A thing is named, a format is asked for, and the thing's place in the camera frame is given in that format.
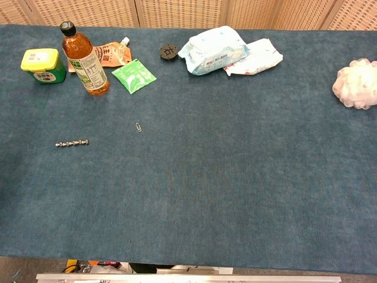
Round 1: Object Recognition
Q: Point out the silver metal bead chain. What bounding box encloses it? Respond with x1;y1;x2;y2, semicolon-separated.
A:
55;139;90;148

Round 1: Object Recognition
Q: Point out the blue table cloth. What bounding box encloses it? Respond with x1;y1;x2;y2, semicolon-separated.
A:
0;24;377;275

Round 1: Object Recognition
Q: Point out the green sachet packet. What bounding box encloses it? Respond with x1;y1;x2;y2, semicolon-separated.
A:
111;58;157;95

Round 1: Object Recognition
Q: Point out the black round disc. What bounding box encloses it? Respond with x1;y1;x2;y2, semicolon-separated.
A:
159;42;179;62

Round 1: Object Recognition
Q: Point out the blue wet wipes pack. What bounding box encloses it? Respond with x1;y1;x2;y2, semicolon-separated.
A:
177;25;250;76

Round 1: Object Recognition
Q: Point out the white tissue pack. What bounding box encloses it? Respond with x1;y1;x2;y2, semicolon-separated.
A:
223;38;284;77

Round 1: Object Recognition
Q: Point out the orange spout pouch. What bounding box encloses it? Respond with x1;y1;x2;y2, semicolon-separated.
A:
68;37;133;73

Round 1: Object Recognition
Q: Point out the amber tea bottle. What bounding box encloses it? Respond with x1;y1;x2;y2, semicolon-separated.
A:
59;21;111;97

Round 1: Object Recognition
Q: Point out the woven folding screen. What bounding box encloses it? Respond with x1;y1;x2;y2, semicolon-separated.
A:
0;0;377;31

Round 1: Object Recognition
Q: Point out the clutter under table edge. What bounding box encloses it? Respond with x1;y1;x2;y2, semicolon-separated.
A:
61;259;133;275

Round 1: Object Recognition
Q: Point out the green jar with yellow lid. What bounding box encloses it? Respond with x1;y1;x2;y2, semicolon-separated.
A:
20;48;67;85

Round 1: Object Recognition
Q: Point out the pink bath loofah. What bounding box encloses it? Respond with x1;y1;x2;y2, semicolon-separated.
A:
332;58;377;110

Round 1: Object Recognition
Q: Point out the aluminium frame rail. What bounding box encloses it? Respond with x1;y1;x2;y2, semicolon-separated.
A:
35;272;342;283

